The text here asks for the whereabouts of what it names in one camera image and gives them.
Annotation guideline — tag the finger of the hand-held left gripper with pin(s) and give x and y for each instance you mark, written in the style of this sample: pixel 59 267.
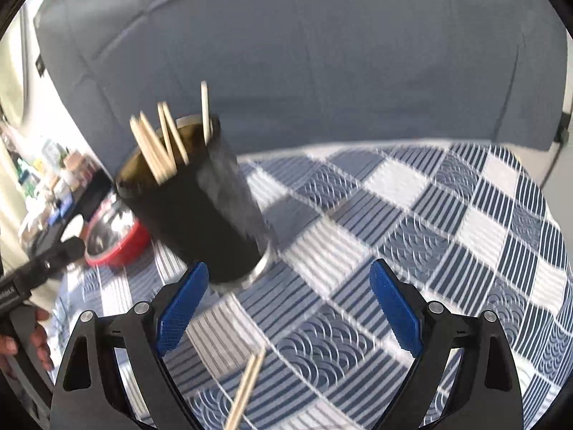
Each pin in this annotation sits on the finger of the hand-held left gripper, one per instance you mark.
pixel 53 260

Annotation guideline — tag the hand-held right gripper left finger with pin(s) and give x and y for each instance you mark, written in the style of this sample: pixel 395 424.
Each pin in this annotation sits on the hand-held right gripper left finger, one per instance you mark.
pixel 181 309

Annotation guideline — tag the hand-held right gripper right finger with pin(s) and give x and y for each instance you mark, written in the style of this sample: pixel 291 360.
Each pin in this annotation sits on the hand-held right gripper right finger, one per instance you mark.
pixel 396 309

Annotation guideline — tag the light wooden chopstick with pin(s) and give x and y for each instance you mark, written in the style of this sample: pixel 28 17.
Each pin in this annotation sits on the light wooden chopstick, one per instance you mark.
pixel 250 369
pixel 258 365

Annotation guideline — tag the black cup with steel base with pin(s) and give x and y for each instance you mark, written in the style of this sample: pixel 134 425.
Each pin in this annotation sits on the black cup with steel base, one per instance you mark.
pixel 197 215

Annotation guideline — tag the bunch of wooden chopsticks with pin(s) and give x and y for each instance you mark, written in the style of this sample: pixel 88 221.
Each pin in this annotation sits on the bunch of wooden chopsticks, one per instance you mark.
pixel 154 156

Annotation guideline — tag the person's left hand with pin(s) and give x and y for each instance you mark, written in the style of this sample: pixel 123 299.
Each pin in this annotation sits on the person's left hand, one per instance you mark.
pixel 42 345

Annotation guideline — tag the beige ceramic mug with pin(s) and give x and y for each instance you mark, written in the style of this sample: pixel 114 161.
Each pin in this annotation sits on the beige ceramic mug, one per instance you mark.
pixel 71 228

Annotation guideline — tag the stainless steel bowl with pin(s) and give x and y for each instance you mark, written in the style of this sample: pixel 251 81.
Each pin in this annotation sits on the stainless steel bowl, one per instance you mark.
pixel 109 228

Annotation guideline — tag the red colander with steel bowl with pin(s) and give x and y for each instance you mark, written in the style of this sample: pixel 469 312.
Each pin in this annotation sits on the red colander with steel bowl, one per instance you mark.
pixel 130 247

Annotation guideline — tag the row of small shelf containers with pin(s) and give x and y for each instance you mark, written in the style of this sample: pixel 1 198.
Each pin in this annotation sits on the row of small shelf containers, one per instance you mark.
pixel 58 165

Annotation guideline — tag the blue white patterned tablecloth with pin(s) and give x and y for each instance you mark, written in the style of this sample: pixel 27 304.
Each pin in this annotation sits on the blue white patterned tablecloth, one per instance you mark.
pixel 403 197

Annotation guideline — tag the grey sofa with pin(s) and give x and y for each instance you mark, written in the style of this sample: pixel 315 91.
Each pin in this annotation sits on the grey sofa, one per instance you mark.
pixel 313 53

